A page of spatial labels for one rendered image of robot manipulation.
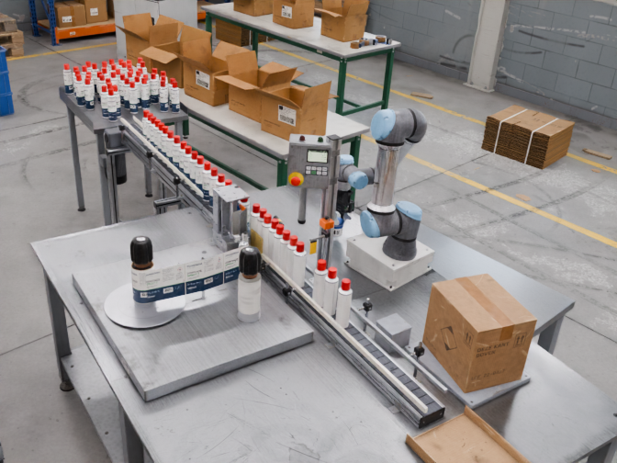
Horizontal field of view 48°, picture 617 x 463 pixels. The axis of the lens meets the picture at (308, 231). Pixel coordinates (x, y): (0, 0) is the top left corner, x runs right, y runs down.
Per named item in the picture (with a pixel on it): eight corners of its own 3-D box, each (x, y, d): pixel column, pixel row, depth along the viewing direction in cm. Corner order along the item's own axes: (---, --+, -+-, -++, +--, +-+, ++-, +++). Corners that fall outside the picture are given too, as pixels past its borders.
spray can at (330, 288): (319, 310, 275) (323, 267, 265) (330, 307, 278) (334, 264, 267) (327, 318, 271) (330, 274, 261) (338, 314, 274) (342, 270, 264)
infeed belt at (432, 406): (204, 212, 348) (203, 205, 346) (218, 208, 352) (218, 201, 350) (421, 425, 230) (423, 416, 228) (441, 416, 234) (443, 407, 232)
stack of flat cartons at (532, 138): (479, 148, 664) (485, 116, 648) (506, 134, 700) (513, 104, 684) (543, 170, 628) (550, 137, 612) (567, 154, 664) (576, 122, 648)
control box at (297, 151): (287, 176, 285) (290, 133, 276) (330, 179, 285) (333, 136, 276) (286, 187, 277) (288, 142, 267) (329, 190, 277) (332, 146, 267)
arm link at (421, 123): (432, 101, 281) (382, 168, 321) (409, 102, 276) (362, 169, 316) (443, 125, 276) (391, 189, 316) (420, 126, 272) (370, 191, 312)
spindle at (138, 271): (129, 299, 272) (124, 235, 258) (151, 293, 277) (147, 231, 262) (138, 311, 266) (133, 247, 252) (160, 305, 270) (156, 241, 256)
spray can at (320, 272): (308, 303, 279) (312, 259, 269) (319, 299, 282) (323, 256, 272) (316, 310, 276) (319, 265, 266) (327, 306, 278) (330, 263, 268)
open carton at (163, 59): (137, 80, 536) (134, 31, 518) (183, 69, 566) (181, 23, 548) (169, 93, 515) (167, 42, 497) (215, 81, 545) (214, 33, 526)
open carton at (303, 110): (246, 132, 457) (247, 76, 439) (298, 115, 491) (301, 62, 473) (290, 151, 436) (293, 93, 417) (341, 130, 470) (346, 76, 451)
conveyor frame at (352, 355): (201, 214, 348) (201, 206, 345) (221, 209, 353) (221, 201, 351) (419, 429, 230) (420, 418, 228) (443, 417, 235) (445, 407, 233)
